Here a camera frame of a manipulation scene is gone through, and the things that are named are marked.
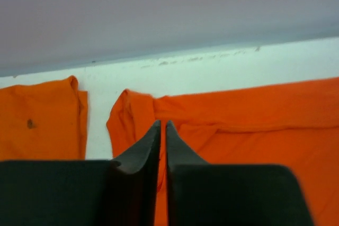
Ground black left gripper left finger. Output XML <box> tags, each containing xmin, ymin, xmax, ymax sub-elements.
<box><xmin>1</xmin><ymin>121</ymin><xmax>161</xmax><ymax>225</ymax></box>

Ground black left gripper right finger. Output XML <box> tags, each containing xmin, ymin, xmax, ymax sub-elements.
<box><xmin>166</xmin><ymin>121</ymin><xmax>314</xmax><ymax>225</ymax></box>

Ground folded orange t shirt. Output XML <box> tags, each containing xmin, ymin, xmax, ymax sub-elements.
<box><xmin>1</xmin><ymin>76</ymin><xmax>88</xmax><ymax>161</ymax></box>

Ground orange t shirt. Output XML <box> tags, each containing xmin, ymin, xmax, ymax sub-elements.
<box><xmin>1</xmin><ymin>76</ymin><xmax>88</xmax><ymax>161</ymax></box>
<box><xmin>106</xmin><ymin>78</ymin><xmax>338</xmax><ymax>225</ymax></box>

